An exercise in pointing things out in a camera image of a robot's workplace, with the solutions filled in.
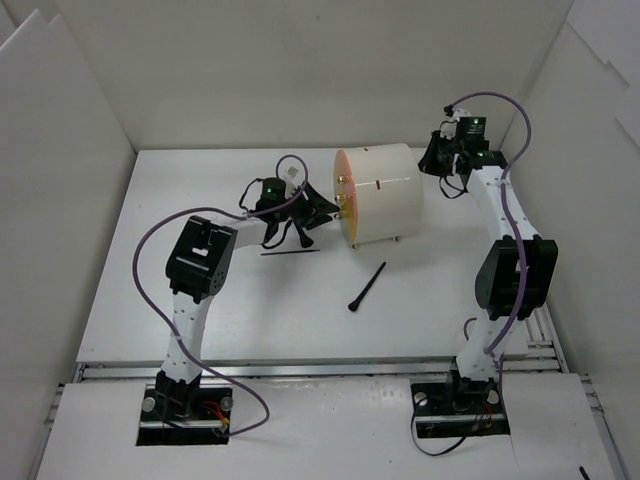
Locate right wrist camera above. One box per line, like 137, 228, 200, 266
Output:
443, 104, 472, 123

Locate aluminium rail frame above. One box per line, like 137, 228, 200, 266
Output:
42, 309, 621, 431

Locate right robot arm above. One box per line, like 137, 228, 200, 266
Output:
418, 108, 558, 412

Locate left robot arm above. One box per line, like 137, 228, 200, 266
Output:
155, 177, 339, 420

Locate thin black eyeliner pencil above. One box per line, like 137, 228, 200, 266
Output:
260, 249, 320, 257

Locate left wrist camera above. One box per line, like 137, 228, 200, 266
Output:
280, 165, 305, 189

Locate yellow drawer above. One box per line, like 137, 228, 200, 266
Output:
335, 193, 358, 244

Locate orange drawer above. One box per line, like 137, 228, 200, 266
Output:
333, 150, 355, 204

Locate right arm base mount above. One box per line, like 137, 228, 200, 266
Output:
410, 372, 511, 440

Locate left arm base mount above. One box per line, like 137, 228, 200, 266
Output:
136, 386, 233, 447

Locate black brush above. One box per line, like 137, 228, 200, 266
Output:
347, 262, 387, 312
294, 221, 314, 249

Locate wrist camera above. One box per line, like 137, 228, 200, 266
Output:
443, 104, 472, 123
280, 165, 305, 189

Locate cream round drawer organizer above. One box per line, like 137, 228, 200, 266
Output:
340, 143, 424, 248

